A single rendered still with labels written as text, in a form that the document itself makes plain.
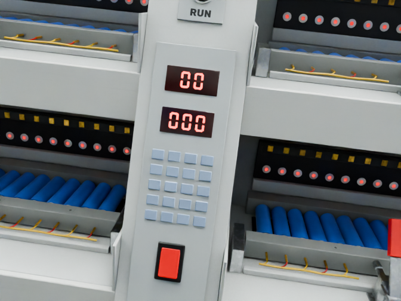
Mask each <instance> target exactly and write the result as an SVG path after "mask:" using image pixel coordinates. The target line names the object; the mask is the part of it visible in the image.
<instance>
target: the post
mask: <svg viewBox="0 0 401 301"><path fill-rule="evenodd" d="M178 4H179V0H149V4H148V10H147V20H146V30H145V36H144V46H143V56H142V62H141V72H140V82H139V88H138V97H137V107H136V113H135V123H134V134H133V139H132V149H131V159H130V165H129V175H128V185H127V195H126V200H125V211H124V221H123V226H122V236H121V246H120V252H119V262H118V272H117V278H116V288H115V298H114V301H126V299H127V289H128V280H129V270H130V264H131V255H132V245H133V239H134V229H135V219H136V214H137V204H138V194H139V188H140V179H141V169H142V163H143V153H144V143H145V138H146V128H147V118H148V112H149V102H150V92H151V87H152V77H153V67H154V61H155V51H156V43H157V42H166V43H172V44H182V45H192V46H198V47H208V48H219V49H225V50H235V51H237V52H236V61H235V70H234V75H233V84H232V93H231V99H230V107H229V117H228V121H227V131H226V139H225V145H224V153H223V163H222V168H221V177H220V186H219V191H218V200H217V209H216V214H215V223H214V232H213V237H212V246H211V255H210V261H209V269H208V279H207V284H206V293H205V301H218V296H219V291H220V282H221V273H222V268H223V259H224V251H225V245H226V236H227V227H228V222H229V213H230V204H231V200H232V190H233V182H234V176H235V168H236V159H237V150H238V145H239V136H240V127H241V122H242V114H243V104H244V100H245V90H246V82H247V76H248V68H249V59H250V53H251V45H252V36H253V31H254V22H255V13H256V8H257V0H226V3H225V9H224V18H223V24H216V23H205V22H199V21H188V20H178V19H177V14H178Z"/></svg>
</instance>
